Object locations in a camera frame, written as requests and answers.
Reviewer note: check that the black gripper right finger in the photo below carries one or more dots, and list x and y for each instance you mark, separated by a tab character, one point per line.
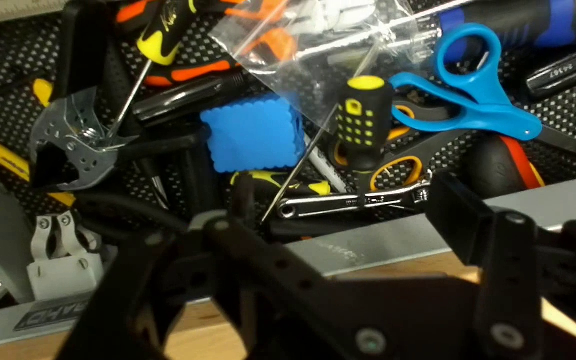
526	295

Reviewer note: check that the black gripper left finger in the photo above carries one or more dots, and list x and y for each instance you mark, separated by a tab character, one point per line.
279	304

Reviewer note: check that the black yellow stubby screwdriver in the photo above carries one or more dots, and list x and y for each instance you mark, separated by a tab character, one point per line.
361	127

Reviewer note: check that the yellow black long screwdriver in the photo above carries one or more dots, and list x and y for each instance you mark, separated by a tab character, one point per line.
159	43

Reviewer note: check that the chrome ratchet wrench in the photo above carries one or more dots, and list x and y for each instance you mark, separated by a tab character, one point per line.
406	196

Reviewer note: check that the blue ridged plastic pad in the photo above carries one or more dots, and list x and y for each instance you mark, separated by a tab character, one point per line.
254	134

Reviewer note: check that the black marker pen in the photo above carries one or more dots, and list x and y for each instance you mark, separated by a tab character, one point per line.
552	78

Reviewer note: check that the clear plastic zip bag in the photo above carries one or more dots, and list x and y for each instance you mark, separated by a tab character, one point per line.
308	49

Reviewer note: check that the orange handled pliers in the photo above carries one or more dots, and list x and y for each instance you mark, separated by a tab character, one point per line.
497	164

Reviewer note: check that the blue handled scissors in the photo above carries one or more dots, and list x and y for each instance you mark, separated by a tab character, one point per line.
478	96

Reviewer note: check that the grey plastic clip bracket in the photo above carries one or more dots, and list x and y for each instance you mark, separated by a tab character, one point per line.
67	258

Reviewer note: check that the blue black screwdriver handle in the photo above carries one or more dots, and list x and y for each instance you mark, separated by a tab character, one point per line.
518	22

